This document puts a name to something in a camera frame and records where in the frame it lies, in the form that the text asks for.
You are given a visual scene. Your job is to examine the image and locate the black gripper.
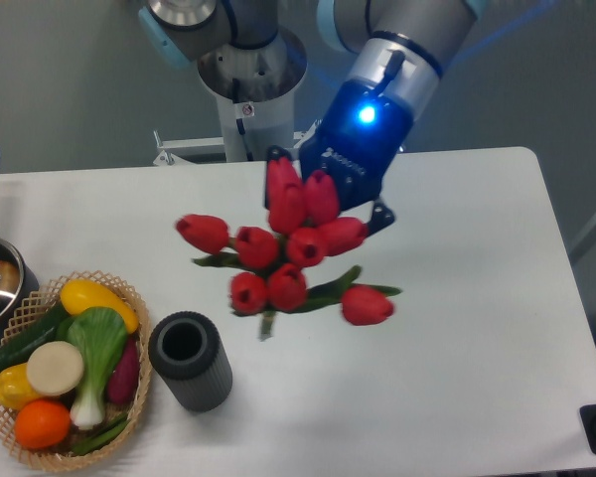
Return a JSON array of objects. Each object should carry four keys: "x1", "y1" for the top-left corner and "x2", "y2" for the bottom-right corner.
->
[{"x1": 264, "y1": 80, "x2": 413, "y2": 237}]

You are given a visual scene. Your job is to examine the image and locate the red tulip bouquet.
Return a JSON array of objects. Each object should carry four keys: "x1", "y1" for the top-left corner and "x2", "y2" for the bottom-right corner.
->
[{"x1": 175, "y1": 154, "x2": 400, "y2": 340}]

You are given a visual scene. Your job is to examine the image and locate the dark grey ribbed vase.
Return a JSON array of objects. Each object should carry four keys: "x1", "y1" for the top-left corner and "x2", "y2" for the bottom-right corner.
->
[{"x1": 148, "y1": 311, "x2": 233, "y2": 412}]

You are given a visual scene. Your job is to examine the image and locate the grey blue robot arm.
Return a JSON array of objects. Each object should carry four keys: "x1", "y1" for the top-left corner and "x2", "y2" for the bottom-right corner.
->
[{"x1": 138, "y1": 1, "x2": 485, "y2": 233}]

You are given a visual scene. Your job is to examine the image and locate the yellow squash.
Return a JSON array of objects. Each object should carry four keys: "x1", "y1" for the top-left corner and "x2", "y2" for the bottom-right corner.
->
[{"x1": 60, "y1": 279, "x2": 139, "y2": 334}]

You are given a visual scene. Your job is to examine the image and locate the green bok choy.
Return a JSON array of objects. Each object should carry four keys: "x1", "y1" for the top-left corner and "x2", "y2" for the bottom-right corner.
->
[{"x1": 67, "y1": 307, "x2": 128, "y2": 430}]

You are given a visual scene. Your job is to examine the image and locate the purple sweet potato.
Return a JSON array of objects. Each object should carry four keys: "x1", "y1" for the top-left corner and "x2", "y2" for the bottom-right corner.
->
[{"x1": 105, "y1": 338, "x2": 140, "y2": 405}]

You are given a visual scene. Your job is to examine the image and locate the woven wicker basket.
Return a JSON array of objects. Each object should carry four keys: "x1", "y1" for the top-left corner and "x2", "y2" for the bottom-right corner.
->
[{"x1": 0, "y1": 270, "x2": 152, "y2": 473}]

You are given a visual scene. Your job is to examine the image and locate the beige round disc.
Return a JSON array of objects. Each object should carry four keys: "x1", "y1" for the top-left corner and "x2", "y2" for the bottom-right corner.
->
[{"x1": 26, "y1": 341, "x2": 84, "y2": 397}]

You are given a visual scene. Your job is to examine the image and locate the green bean pods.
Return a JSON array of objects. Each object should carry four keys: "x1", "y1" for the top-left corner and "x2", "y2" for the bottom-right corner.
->
[{"x1": 71, "y1": 413, "x2": 128, "y2": 456}]

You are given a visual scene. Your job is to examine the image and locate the dark green cucumber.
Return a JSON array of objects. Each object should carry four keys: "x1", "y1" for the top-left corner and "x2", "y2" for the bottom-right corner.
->
[{"x1": 0, "y1": 303, "x2": 70, "y2": 373}]

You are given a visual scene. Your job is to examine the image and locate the orange fruit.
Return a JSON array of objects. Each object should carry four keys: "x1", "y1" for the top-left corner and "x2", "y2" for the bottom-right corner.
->
[{"x1": 14, "y1": 399, "x2": 71, "y2": 450}]

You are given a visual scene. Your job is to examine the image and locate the yellow bell pepper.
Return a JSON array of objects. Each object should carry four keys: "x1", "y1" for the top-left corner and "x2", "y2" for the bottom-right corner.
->
[{"x1": 0, "y1": 363, "x2": 43, "y2": 410}]

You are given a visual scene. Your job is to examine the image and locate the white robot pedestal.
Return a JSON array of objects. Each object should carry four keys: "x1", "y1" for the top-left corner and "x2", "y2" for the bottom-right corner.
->
[{"x1": 151, "y1": 27, "x2": 329, "y2": 168}]

